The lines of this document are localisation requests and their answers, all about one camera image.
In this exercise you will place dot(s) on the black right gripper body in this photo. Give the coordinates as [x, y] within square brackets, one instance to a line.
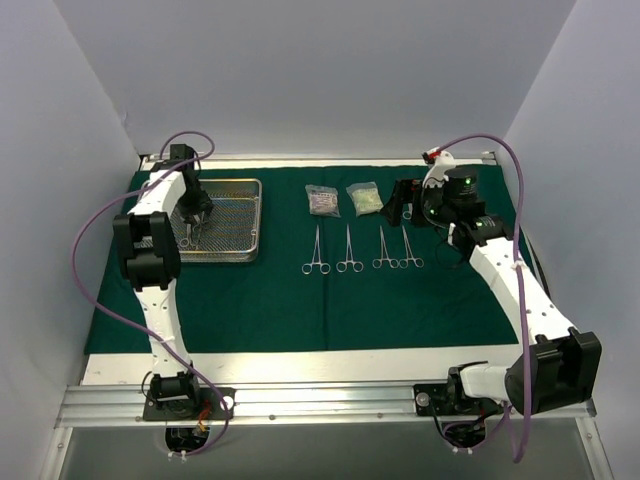
[409, 195]

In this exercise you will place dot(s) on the long steel scissors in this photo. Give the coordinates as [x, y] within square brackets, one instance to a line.
[193, 229]

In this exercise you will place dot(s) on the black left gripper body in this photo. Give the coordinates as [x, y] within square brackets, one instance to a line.
[197, 204]

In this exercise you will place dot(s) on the purple packet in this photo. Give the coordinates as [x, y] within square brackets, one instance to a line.
[322, 201]

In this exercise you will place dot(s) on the green packet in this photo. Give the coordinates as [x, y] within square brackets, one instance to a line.
[365, 198]

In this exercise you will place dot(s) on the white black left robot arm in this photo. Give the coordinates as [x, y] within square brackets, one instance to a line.
[149, 259]

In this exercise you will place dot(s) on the steel mesh instrument tray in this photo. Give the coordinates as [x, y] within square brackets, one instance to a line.
[232, 229]

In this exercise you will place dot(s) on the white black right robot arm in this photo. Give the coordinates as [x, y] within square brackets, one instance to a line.
[558, 364]

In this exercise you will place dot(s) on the aluminium frame rail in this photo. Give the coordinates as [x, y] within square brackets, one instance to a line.
[257, 404]

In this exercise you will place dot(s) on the back aluminium rail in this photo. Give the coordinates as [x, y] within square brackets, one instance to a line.
[245, 161]

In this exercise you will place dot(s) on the steel needle holder clamp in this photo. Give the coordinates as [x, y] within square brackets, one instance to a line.
[316, 263]

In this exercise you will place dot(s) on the steel forceps clamp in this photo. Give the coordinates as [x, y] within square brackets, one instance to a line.
[349, 262]

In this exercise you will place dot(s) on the steel haemostat clamp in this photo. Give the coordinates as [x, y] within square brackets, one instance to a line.
[384, 258]

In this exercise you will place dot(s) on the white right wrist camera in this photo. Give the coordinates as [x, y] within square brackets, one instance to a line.
[438, 162]

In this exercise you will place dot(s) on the green surgical drape cloth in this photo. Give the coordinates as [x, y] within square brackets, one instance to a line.
[269, 305]

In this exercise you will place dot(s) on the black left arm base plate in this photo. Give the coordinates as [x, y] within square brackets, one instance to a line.
[208, 408]

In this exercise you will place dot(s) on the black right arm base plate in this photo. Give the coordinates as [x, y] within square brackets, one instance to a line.
[445, 400]

